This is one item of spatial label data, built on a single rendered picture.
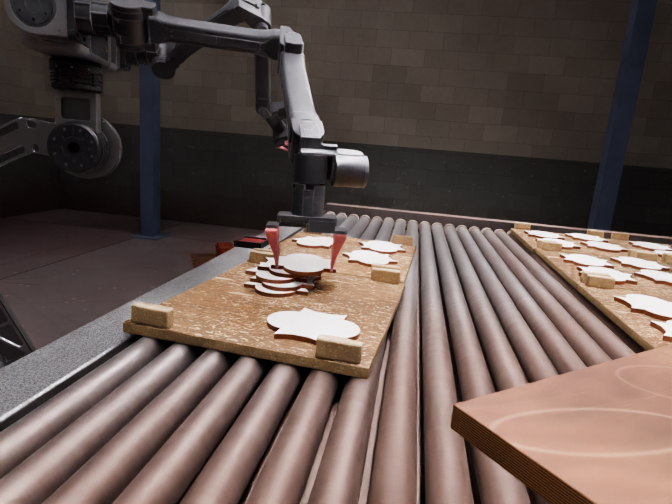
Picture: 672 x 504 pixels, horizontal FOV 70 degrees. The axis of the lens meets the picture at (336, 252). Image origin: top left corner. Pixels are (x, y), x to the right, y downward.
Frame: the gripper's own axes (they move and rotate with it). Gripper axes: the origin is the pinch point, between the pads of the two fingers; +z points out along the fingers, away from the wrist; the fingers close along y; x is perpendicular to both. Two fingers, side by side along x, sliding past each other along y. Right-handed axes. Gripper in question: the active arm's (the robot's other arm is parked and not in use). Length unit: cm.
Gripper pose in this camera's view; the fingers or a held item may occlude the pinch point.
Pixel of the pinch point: (304, 265)
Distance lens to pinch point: 86.2
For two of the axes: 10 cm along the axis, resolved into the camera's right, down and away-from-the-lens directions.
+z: -0.7, 9.8, 1.9
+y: -10.0, -0.6, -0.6
